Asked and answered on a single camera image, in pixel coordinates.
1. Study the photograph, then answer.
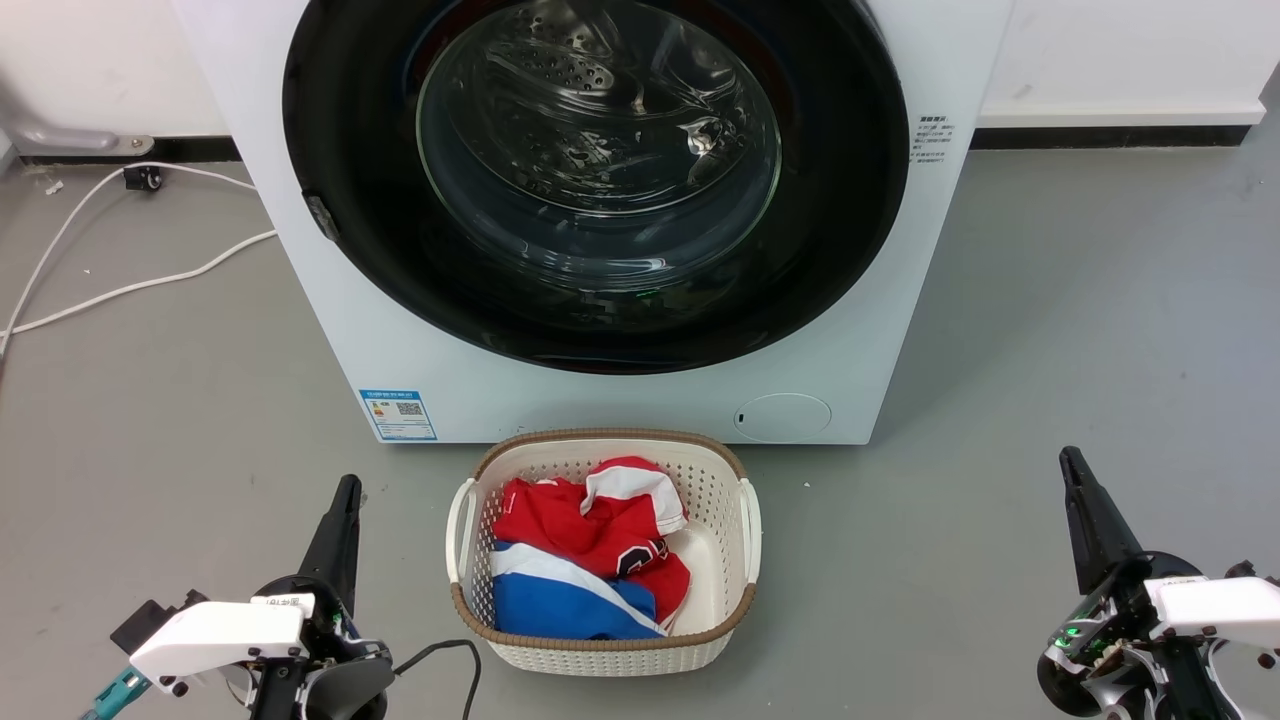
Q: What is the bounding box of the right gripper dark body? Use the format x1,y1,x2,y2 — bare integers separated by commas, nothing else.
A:
1036,553,1216,720

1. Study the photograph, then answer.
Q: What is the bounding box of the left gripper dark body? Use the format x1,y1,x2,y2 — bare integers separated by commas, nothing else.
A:
248,574,397,720

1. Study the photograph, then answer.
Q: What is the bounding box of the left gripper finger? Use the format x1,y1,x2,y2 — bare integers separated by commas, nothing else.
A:
297,476,349,601
330,476,363,617

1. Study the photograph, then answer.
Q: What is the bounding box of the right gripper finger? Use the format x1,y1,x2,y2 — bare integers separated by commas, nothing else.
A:
1074,450,1147,586
1059,447,1106,598

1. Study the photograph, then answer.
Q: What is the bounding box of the round black glass machine door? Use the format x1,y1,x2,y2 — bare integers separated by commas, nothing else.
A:
282,0,911,376

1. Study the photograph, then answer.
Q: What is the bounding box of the white front-load washing machine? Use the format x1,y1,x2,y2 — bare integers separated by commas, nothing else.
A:
170,0,1016,446

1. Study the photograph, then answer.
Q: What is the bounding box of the blue energy label sticker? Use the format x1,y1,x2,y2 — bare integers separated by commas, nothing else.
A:
358,389,439,442

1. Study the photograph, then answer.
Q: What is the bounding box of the blue white-striped garment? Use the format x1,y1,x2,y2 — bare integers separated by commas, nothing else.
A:
490,540,669,641

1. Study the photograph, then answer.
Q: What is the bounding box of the red and white jersey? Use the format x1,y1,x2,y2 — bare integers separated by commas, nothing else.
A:
492,456,693,633

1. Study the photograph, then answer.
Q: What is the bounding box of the round white filter cover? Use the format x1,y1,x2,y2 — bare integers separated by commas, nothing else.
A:
733,392,833,443

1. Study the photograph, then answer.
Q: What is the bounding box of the cream plastic laundry basket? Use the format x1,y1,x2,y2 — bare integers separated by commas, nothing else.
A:
445,428,763,678

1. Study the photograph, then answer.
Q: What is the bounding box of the teal cable connector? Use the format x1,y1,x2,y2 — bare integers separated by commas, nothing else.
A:
80,664,153,720

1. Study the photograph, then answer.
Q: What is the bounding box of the white power cable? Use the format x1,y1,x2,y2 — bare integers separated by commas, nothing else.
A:
0,229,279,337
0,160,259,361

